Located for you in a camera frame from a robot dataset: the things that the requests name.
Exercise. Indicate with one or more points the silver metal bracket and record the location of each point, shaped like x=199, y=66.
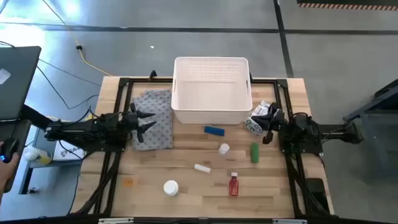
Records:
x=115, y=221
x=289, y=221

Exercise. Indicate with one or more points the dark blue metal cart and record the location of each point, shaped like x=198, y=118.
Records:
x=382, y=102

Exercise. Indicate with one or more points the white perforated plastic basket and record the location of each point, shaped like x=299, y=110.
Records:
x=211, y=99

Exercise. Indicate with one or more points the grey patterned folded cloth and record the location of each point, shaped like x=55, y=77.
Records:
x=158, y=137

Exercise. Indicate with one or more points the white cardboard box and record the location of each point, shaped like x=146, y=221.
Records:
x=65, y=152

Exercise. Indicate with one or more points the grey low side table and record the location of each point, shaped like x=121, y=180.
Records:
x=43, y=140

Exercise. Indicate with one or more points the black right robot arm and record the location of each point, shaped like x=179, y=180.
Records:
x=301, y=130

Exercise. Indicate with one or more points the large white pill bottle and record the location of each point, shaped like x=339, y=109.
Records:
x=171, y=188

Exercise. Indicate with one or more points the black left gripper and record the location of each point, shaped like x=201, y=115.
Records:
x=130, y=122

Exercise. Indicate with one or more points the red liquid medicine bottle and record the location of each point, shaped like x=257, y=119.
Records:
x=234, y=186

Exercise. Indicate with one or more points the white gauze roll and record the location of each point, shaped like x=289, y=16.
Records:
x=202, y=168

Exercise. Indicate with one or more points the dark grey laptop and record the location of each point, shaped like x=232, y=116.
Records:
x=18, y=84

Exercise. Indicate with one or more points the small white pill bottle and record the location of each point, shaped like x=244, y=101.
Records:
x=224, y=148

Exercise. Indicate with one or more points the person's hand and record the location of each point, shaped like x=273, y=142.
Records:
x=7, y=174

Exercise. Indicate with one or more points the white yellow spray bottle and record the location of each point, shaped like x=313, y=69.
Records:
x=35, y=154

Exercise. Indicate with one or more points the black diagonal strut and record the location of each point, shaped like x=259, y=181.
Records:
x=34, y=115

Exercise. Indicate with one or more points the orange black hazard strip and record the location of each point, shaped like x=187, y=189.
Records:
x=348, y=6

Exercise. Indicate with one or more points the black aluminium table frame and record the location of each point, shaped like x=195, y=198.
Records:
x=146, y=80

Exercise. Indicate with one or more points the white patterned supply packet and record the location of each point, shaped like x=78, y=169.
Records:
x=260, y=109

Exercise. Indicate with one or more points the black computer mouse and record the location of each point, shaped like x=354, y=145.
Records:
x=9, y=147

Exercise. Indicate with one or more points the black power brick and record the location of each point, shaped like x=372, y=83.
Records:
x=315, y=189

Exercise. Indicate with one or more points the black clamp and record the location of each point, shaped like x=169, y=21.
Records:
x=152, y=74
x=250, y=77

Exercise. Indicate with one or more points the black desk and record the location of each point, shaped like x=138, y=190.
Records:
x=20, y=130

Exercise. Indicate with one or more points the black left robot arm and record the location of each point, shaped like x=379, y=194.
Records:
x=81, y=130

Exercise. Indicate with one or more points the blue rectangular block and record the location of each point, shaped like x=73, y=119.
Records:
x=214, y=131

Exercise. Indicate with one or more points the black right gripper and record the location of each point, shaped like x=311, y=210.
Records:
x=276, y=121

